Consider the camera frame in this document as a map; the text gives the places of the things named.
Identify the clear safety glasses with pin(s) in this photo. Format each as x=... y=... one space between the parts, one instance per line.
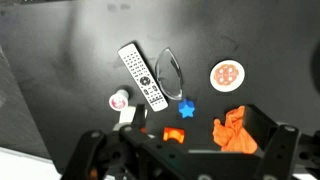
x=168 y=75

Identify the small white pizza plate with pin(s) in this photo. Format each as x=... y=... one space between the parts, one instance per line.
x=227 y=75

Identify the white coffee pod cup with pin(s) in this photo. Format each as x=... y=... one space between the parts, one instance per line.
x=118 y=100

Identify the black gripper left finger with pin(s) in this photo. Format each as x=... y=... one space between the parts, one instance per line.
x=90 y=146

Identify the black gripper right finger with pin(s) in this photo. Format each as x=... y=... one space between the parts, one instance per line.
x=283 y=146

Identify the white remote control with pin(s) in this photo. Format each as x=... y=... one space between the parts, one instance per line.
x=141 y=75

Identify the orange cloth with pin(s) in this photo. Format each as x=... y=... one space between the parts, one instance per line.
x=233 y=133

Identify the orange arch block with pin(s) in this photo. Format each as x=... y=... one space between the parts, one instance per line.
x=173 y=135

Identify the blue star block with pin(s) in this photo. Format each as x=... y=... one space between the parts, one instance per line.
x=186 y=108

